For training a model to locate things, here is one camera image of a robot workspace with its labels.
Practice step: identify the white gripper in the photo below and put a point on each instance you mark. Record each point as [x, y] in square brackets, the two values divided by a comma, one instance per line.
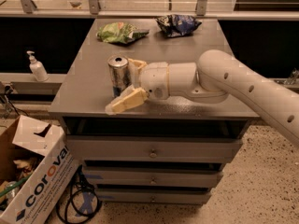
[154, 78]

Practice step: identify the silver blue redbull can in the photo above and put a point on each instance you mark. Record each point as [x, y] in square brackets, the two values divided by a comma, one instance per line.
[119, 73]

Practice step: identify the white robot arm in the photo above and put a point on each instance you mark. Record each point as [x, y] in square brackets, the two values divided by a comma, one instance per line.
[210, 80]

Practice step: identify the green crumpled chip bag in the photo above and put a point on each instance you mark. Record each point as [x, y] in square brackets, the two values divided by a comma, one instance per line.
[120, 32]

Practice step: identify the blue crumpled chip bag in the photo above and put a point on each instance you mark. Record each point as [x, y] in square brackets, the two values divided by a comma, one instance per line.
[175, 25]

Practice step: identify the grey drawer cabinet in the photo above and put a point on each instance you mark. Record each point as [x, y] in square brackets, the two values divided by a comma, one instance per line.
[87, 89]

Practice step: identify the top grey drawer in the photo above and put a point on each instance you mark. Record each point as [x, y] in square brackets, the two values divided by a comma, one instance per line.
[95, 148]

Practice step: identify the grey drawer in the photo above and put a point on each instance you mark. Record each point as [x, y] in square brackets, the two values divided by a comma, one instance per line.
[95, 148]
[152, 177]
[152, 196]

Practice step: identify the middle grey drawer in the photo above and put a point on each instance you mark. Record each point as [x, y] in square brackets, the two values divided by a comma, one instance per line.
[152, 177]

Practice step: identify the white pump soap bottle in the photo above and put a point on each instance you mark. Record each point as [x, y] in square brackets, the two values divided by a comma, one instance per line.
[37, 68]

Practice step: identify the bottom grey drawer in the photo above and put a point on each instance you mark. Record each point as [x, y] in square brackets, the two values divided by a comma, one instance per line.
[152, 196]

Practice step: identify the white corovan cardboard box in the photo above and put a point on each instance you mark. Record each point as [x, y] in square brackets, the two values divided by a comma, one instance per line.
[24, 139]

